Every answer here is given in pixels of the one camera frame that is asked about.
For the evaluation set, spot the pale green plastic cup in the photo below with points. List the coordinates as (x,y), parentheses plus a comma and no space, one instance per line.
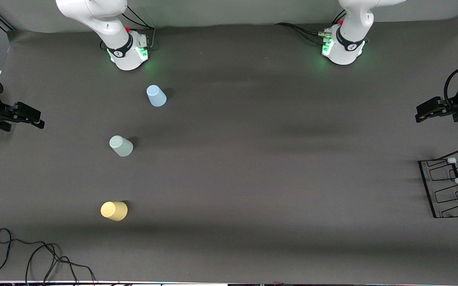
(121,146)

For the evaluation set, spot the yellow plastic cup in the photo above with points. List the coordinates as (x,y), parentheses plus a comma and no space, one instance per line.
(113,211)

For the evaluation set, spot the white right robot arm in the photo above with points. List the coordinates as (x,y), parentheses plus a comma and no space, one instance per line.
(105,24)

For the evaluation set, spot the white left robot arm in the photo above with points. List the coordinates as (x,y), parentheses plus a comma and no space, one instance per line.
(352,24)

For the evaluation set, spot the light blue plastic cup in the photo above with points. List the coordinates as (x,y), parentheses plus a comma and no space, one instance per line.
(156,96)

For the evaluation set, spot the dark grey table mat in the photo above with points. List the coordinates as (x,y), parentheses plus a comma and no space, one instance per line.
(292,198)

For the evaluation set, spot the black frame rail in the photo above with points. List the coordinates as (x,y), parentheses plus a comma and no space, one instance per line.
(6,24)

